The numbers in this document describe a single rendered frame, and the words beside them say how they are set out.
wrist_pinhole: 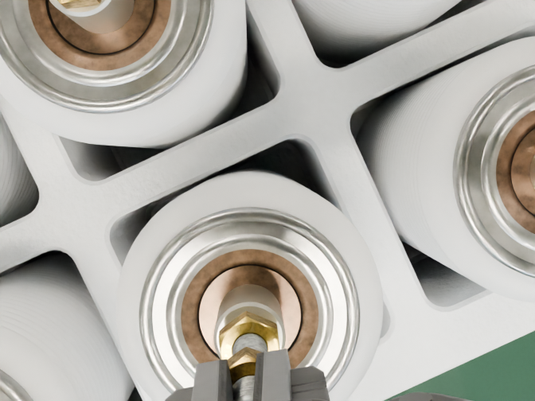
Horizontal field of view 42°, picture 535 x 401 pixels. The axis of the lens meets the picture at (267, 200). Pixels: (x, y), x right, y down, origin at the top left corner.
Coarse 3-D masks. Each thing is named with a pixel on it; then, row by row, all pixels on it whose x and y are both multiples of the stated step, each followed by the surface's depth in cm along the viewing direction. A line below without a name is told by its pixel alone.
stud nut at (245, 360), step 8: (240, 352) 17; (248, 352) 16; (256, 352) 17; (232, 360) 16; (240, 360) 16; (248, 360) 16; (232, 368) 16; (240, 368) 16; (248, 368) 16; (232, 376) 16; (240, 376) 16; (232, 384) 16
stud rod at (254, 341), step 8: (248, 336) 20; (256, 336) 20; (240, 344) 19; (248, 344) 19; (256, 344) 19; (264, 344) 20; (232, 352) 19; (248, 376) 16; (240, 384) 16; (248, 384) 15; (240, 392) 15; (248, 392) 15; (240, 400) 15; (248, 400) 15
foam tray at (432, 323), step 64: (256, 0) 30; (512, 0) 31; (256, 64) 41; (320, 64) 31; (384, 64) 31; (448, 64) 42; (256, 128) 31; (320, 128) 31; (64, 192) 31; (128, 192) 31; (320, 192) 40; (0, 256) 31; (384, 256) 31; (384, 320) 33; (448, 320) 32; (512, 320) 32; (384, 384) 32
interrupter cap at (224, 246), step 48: (192, 240) 24; (240, 240) 24; (288, 240) 24; (144, 288) 24; (192, 288) 24; (288, 288) 24; (336, 288) 24; (144, 336) 24; (192, 336) 24; (288, 336) 24; (336, 336) 24; (192, 384) 24
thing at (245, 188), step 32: (192, 192) 25; (224, 192) 24; (256, 192) 24; (288, 192) 24; (160, 224) 24; (320, 224) 24; (352, 224) 25; (128, 256) 25; (352, 256) 24; (128, 288) 24; (128, 320) 24; (128, 352) 25; (160, 384) 24; (352, 384) 25
